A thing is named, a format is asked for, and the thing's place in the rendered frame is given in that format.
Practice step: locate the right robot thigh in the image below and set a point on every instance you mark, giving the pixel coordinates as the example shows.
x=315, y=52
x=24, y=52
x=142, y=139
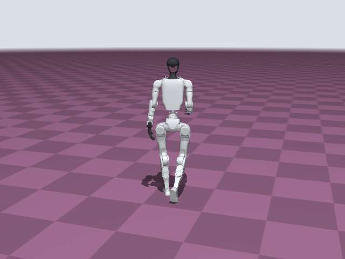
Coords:
x=184, y=142

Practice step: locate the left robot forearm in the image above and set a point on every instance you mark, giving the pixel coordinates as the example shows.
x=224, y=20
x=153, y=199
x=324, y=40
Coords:
x=151, y=112

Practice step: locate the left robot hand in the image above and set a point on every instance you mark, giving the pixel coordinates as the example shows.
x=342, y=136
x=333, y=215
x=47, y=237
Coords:
x=149, y=130

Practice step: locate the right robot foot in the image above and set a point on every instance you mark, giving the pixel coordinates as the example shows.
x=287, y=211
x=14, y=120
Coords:
x=173, y=195

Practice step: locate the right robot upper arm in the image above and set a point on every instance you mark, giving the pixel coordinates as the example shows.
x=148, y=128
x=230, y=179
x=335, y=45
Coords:
x=189, y=93

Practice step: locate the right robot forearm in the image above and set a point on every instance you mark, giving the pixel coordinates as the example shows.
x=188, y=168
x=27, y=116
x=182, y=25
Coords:
x=190, y=110

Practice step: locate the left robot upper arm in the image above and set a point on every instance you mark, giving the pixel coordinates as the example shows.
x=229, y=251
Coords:
x=155, y=92

